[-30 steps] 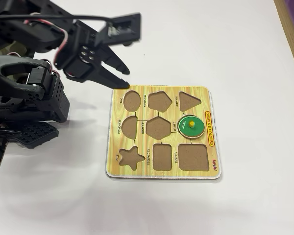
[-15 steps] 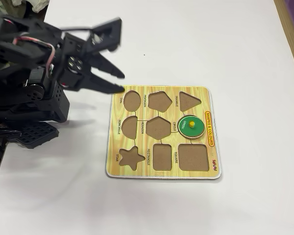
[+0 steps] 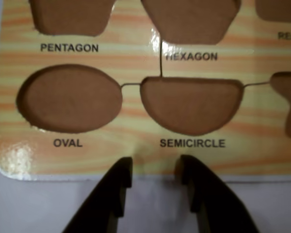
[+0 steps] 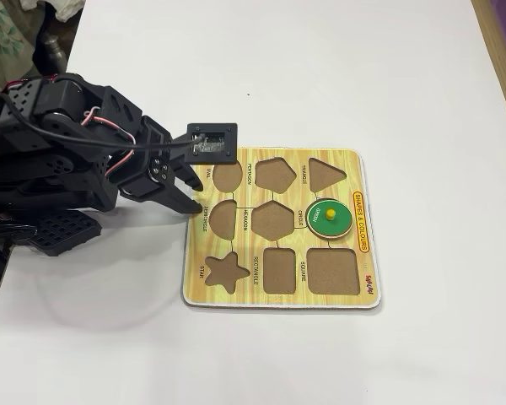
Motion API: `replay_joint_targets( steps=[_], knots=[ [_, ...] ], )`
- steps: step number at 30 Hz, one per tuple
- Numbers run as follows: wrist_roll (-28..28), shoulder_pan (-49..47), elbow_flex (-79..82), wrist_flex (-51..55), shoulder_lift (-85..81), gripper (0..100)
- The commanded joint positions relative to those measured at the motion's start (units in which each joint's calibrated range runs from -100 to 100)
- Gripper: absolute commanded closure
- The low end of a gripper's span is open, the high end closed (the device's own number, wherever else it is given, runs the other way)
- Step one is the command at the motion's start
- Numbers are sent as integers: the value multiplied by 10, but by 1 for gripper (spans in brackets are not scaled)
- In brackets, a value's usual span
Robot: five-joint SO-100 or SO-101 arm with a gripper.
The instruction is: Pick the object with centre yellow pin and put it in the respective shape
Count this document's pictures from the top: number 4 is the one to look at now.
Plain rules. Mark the black square wrist camera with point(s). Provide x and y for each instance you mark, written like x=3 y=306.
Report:
x=232 y=143

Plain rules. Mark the floral patterned cloth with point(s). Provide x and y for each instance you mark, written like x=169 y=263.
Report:
x=0 y=42

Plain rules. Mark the dark metal bottle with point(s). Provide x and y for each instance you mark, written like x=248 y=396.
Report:
x=50 y=55

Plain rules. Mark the wooden shapes puzzle board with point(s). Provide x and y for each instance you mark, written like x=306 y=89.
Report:
x=362 y=270

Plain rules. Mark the black grid table clamp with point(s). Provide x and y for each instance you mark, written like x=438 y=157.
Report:
x=63 y=232

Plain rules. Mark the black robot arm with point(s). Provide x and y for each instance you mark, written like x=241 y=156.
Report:
x=33 y=169

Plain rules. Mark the green circle piece yellow pin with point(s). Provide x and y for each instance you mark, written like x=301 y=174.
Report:
x=320 y=223

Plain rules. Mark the white crumpled cloth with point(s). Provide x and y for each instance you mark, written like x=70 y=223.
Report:
x=67 y=8

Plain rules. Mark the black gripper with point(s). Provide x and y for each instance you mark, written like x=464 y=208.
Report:
x=159 y=171

